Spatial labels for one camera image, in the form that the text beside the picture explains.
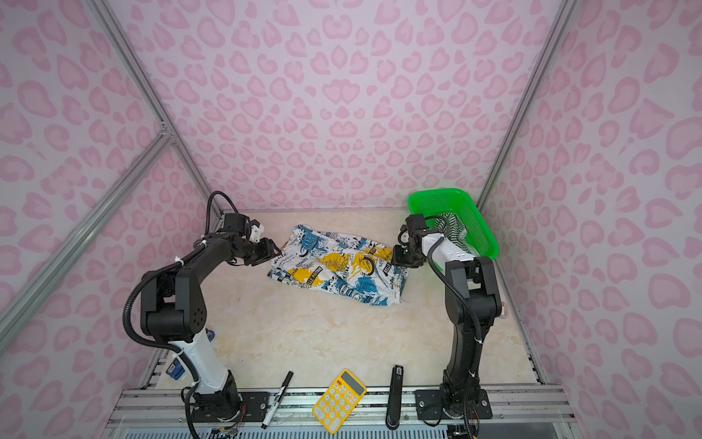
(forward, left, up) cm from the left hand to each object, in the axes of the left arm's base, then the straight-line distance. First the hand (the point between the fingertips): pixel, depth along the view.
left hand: (276, 249), depth 96 cm
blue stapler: (-37, +24, -7) cm, 44 cm away
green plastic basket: (+24, -70, -3) cm, 74 cm away
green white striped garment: (+7, -65, 0) cm, 66 cm away
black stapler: (-45, -38, -5) cm, 59 cm away
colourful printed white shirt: (-3, -22, -5) cm, 23 cm away
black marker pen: (-46, -5, -8) cm, 47 cm away
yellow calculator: (-46, -22, -7) cm, 51 cm away
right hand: (-3, -43, -4) cm, 43 cm away
